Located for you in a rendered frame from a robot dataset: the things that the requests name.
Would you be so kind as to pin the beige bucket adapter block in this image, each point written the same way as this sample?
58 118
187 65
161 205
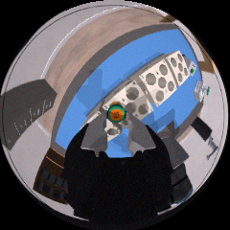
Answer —
113 129
130 96
176 63
148 80

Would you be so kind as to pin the blue bench mat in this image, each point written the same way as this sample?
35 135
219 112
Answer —
115 69

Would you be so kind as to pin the white tube rack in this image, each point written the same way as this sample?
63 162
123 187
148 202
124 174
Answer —
197 95

